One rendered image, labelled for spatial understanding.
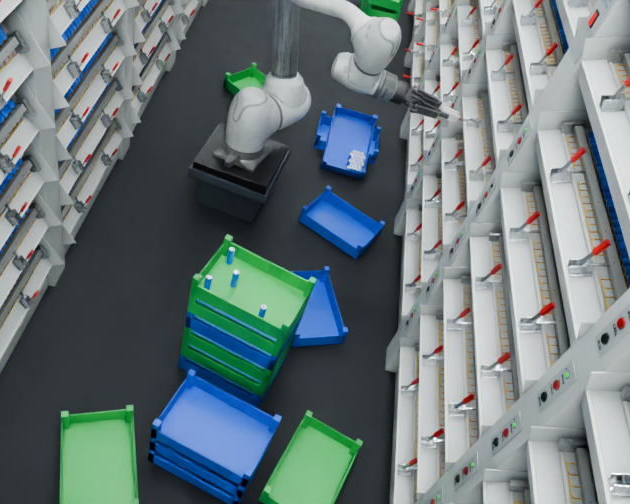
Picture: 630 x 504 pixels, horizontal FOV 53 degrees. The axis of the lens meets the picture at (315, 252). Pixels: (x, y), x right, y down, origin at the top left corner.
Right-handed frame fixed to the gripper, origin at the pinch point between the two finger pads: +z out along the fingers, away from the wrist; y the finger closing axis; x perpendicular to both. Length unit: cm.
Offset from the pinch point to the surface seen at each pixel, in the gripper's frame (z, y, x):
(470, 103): 9.3, -13.5, -0.7
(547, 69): 5.8, 26.7, 38.6
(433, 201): 14.5, 0.7, -35.2
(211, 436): -39, 100, -66
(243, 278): -45, 60, -42
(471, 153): 8.6, 14.6, -1.0
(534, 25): 5.7, 1.5, 37.8
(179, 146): -82, -36, -88
